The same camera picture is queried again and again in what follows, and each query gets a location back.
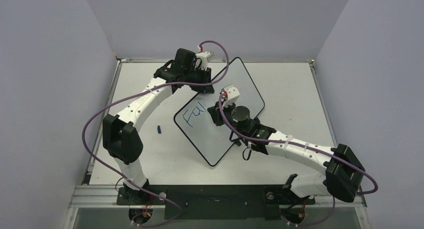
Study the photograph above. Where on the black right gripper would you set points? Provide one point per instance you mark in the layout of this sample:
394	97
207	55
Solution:
216	114

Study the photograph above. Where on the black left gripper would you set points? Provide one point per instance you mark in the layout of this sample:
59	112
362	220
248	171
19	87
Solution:
206	74

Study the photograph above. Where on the black-framed whiteboard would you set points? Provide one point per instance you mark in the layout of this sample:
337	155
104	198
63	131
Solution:
211	141

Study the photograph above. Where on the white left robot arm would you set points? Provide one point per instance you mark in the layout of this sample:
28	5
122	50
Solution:
120	132

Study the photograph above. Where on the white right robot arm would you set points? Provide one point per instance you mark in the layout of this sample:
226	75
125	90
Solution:
339	171

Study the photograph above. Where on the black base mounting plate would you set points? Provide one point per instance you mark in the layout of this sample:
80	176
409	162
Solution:
213	202

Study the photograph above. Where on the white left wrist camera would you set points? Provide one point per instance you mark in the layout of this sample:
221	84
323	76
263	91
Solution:
205	57

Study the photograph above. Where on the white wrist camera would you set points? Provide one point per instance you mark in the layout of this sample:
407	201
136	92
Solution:
230	95
205	57

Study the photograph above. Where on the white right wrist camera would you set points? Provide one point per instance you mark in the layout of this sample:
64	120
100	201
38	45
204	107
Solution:
230	95

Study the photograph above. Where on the aluminium front frame rail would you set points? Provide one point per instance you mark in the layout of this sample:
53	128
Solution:
105	196

